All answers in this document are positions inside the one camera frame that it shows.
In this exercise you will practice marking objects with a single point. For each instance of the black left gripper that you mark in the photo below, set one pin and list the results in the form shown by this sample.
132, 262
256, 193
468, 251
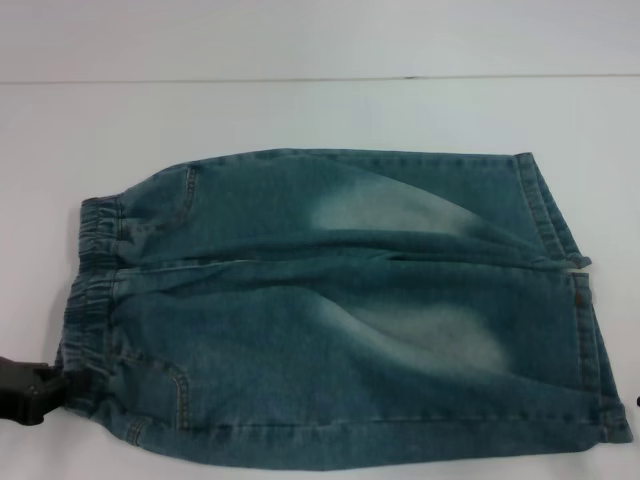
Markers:
15, 387

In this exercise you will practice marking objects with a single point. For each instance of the blue denim shorts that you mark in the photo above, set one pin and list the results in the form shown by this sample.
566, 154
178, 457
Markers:
320, 300

